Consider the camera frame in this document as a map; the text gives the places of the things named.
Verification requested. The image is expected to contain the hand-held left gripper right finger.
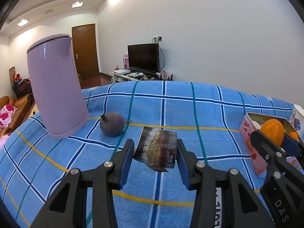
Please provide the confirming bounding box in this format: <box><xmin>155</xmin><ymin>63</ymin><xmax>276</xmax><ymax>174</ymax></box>
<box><xmin>176</xmin><ymin>138</ymin><xmax>276</xmax><ymax>228</ymax></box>

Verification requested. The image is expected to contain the low television stand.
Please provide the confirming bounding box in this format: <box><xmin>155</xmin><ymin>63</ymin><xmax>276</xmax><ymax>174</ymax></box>
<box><xmin>111</xmin><ymin>71</ymin><xmax>174</xmax><ymax>83</ymax></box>

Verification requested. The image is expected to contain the round purple fruit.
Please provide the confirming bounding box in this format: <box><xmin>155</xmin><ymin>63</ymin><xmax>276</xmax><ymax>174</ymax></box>
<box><xmin>99</xmin><ymin>112</ymin><xmax>125</xmax><ymax>137</ymax></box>

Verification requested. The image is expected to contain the purple electric kettle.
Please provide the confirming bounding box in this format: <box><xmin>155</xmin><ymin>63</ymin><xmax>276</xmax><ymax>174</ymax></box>
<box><xmin>27</xmin><ymin>34</ymin><xmax>90</xmax><ymax>139</ymax></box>

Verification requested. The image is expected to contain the blue plaid blanket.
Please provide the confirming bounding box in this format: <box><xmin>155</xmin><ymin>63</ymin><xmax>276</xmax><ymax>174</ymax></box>
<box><xmin>0</xmin><ymin>81</ymin><xmax>304</xmax><ymax>228</ymax></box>

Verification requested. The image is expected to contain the large white cloth label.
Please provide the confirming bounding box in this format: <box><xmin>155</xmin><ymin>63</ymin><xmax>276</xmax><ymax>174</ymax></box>
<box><xmin>215</xmin><ymin>188</ymin><xmax>222</xmax><ymax>228</ymax></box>

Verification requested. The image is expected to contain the orange leather sofa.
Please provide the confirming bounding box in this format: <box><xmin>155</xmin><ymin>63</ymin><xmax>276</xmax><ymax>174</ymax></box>
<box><xmin>0</xmin><ymin>94</ymin><xmax>34</xmax><ymax>138</ymax></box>

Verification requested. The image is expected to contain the black router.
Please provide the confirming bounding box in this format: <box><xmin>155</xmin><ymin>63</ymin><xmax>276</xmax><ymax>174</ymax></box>
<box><xmin>157</xmin><ymin>72</ymin><xmax>173</xmax><ymax>81</ymax></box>

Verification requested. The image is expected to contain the brown wooden door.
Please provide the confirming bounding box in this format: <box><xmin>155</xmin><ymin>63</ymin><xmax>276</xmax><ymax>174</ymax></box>
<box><xmin>72</xmin><ymin>24</ymin><xmax>100</xmax><ymax>81</ymax></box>

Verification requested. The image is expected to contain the white mug blue floral print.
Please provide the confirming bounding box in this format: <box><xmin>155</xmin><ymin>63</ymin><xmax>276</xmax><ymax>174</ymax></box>
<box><xmin>289</xmin><ymin>104</ymin><xmax>304</xmax><ymax>137</ymax></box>

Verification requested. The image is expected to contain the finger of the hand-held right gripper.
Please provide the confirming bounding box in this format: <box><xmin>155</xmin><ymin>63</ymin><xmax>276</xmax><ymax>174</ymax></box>
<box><xmin>250</xmin><ymin>129</ymin><xmax>289</xmax><ymax>172</ymax></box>
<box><xmin>282</xmin><ymin>133</ymin><xmax>304</xmax><ymax>165</ymax></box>

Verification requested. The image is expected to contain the black power cable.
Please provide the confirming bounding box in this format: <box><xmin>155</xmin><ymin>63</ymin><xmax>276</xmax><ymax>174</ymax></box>
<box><xmin>159</xmin><ymin>42</ymin><xmax>165</xmax><ymax>73</ymax></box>

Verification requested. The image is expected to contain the pink floral cushion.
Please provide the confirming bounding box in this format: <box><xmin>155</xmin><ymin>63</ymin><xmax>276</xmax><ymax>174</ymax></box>
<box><xmin>0</xmin><ymin>103</ymin><xmax>17</xmax><ymax>127</ymax></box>

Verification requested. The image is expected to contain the black flat television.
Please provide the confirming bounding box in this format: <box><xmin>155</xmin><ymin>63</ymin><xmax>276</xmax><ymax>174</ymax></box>
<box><xmin>127</xmin><ymin>43</ymin><xmax>159</xmax><ymax>74</ymax></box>

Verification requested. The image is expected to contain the pink metal tin box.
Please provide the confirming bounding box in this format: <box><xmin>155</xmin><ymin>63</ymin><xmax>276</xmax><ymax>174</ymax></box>
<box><xmin>239</xmin><ymin>112</ymin><xmax>304</xmax><ymax>178</ymax></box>

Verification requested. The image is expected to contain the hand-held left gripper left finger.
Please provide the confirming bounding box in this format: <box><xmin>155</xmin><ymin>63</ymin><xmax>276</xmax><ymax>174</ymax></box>
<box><xmin>36</xmin><ymin>138</ymin><xmax>135</xmax><ymax>228</ymax></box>

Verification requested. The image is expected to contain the dark red clutter pile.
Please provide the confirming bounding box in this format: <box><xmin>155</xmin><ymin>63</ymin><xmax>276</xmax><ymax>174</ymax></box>
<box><xmin>12</xmin><ymin>75</ymin><xmax>32</xmax><ymax>99</ymax></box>

